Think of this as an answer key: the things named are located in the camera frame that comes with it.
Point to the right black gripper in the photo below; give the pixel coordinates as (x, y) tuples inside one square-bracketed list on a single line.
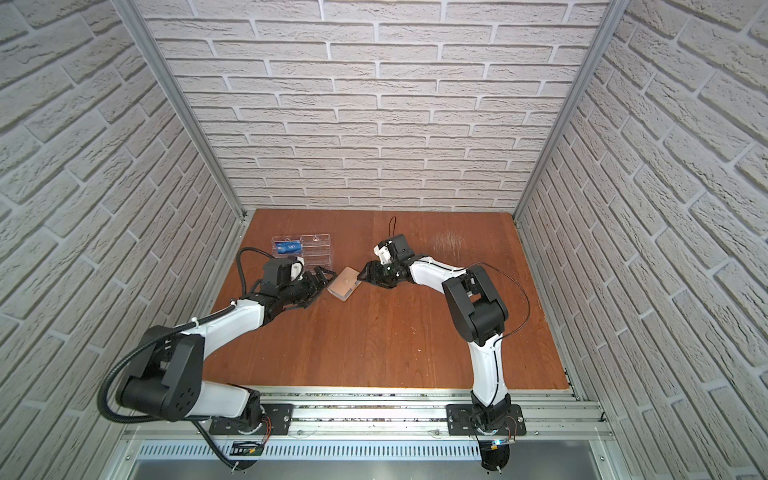
[(375, 274)]

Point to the left corner aluminium post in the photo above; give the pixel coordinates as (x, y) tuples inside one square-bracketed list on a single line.
[(145, 41)]

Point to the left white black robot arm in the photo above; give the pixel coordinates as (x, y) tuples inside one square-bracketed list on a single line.
[(162, 378)]

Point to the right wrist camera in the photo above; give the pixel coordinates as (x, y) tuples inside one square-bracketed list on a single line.
[(394, 249)]

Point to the corner aluminium post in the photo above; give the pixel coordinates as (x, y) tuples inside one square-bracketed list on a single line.
[(594, 54), (145, 41)]

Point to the aluminium rail frame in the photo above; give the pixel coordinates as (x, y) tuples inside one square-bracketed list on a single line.
[(567, 438)]

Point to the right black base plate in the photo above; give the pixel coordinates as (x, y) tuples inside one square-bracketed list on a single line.
[(500, 420)]

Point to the right corner aluminium post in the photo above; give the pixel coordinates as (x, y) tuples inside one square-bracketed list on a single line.
[(594, 54)]

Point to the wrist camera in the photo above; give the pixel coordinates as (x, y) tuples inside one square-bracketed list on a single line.
[(281, 272), (394, 249)]

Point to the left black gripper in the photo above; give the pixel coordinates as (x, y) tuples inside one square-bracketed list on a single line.
[(311, 285)]

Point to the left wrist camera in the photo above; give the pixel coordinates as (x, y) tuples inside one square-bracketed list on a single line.
[(281, 272)]

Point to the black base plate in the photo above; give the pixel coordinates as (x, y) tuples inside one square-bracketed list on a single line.
[(277, 416), (500, 420)]

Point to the tan leather card holder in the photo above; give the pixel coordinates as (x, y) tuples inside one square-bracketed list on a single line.
[(345, 283)]

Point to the perforated metal vent strip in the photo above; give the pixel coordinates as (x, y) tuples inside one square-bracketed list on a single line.
[(461, 450)]

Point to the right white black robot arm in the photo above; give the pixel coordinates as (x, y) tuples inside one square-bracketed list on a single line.
[(478, 314)]

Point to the blue item in box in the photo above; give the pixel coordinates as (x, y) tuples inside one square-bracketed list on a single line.
[(288, 246)]

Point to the clear plastic organizer box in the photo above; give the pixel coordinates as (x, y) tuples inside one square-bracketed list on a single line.
[(316, 249)]

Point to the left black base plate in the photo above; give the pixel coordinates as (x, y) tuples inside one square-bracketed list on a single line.
[(277, 416)]

